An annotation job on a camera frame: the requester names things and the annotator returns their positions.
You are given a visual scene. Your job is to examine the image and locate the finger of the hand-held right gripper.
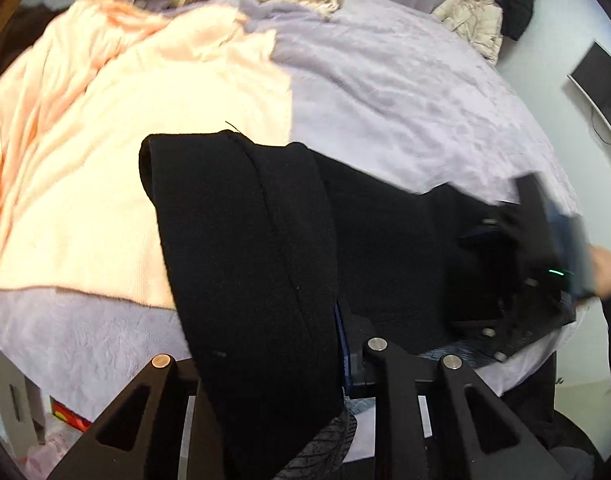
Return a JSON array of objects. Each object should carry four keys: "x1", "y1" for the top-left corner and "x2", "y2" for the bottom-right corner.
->
[
  {"x1": 455, "y1": 217, "x2": 516, "y2": 256},
  {"x1": 448, "y1": 317, "x2": 519, "y2": 363}
]

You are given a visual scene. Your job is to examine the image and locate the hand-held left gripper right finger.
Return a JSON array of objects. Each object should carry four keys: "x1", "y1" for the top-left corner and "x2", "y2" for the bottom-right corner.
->
[{"x1": 335, "y1": 300, "x2": 569, "y2": 480}]

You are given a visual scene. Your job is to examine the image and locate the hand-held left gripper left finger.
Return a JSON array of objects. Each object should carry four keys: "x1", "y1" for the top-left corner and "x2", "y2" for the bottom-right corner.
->
[{"x1": 48, "y1": 353, "x2": 226, "y2": 480}]

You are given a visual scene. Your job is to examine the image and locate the black pants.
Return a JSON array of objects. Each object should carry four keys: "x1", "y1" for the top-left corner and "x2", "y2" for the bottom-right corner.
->
[{"x1": 138, "y1": 130, "x2": 576, "y2": 480}]

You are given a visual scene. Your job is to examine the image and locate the person's right hand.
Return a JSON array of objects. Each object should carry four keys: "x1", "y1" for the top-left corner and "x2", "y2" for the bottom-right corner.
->
[{"x1": 588, "y1": 246, "x2": 611, "y2": 300}]

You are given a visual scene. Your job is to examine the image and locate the red box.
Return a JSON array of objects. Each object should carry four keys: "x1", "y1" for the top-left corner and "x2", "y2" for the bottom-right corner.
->
[{"x1": 50, "y1": 399, "x2": 92, "y2": 432}]

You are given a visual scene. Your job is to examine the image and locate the person's dark clothing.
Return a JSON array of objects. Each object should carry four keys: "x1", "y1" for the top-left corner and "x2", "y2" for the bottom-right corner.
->
[{"x1": 500, "y1": 355, "x2": 611, "y2": 480}]

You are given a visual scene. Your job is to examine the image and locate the cardboard box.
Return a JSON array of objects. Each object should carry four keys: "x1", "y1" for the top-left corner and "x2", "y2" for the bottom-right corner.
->
[{"x1": 0, "y1": 347, "x2": 47, "y2": 443}]

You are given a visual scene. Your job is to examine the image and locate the lavender plush blanket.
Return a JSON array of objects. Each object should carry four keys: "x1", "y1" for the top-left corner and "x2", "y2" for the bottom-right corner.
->
[{"x1": 0, "y1": 0, "x2": 581, "y2": 411}]

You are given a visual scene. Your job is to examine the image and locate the cream puffer jacket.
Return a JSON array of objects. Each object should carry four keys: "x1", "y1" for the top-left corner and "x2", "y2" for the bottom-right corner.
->
[{"x1": 430, "y1": 0, "x2": 503, "y2": 66}]

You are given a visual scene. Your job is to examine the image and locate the black puffer jacket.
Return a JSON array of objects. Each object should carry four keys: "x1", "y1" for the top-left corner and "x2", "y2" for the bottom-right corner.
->
[{"x1": 495, "y1": 0, "x2": 539, "y2": 42}]

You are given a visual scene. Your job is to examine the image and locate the peach blanket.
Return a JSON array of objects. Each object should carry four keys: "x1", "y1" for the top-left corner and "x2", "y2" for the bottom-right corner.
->
[{"x1": 0, "y1": 0, "x2": 294, "y2": 311}]

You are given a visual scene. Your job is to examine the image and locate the wall monitor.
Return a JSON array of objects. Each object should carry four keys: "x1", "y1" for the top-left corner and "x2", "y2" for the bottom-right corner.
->
[{"x1": 567, "y1": 40, "x2": 611, "y2": 157}]

